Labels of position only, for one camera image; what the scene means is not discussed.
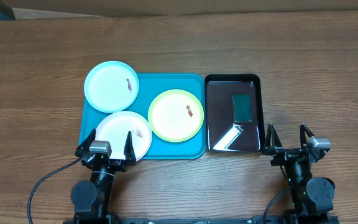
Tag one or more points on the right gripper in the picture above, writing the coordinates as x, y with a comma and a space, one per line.
286, 154

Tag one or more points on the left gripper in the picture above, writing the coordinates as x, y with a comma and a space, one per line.
120, 165

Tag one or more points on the pink white plate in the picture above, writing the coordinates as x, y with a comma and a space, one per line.
115, 127

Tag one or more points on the green scrubbing sponge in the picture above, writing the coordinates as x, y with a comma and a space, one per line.
242, 108

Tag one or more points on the yellow green plate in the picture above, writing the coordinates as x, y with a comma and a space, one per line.
176, 115

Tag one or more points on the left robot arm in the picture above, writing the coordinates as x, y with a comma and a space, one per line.
91, 197

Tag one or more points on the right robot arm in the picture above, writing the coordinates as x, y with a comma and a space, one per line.
312, 197

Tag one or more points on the black water tray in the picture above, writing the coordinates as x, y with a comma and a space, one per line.
223, 133

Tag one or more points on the teal plastic tray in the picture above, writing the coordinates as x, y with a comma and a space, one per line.
151, 85

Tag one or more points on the light blue plate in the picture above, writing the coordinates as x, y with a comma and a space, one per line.
111, 86

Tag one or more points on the cardboard backdrop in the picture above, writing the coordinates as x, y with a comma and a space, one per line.
180, 7

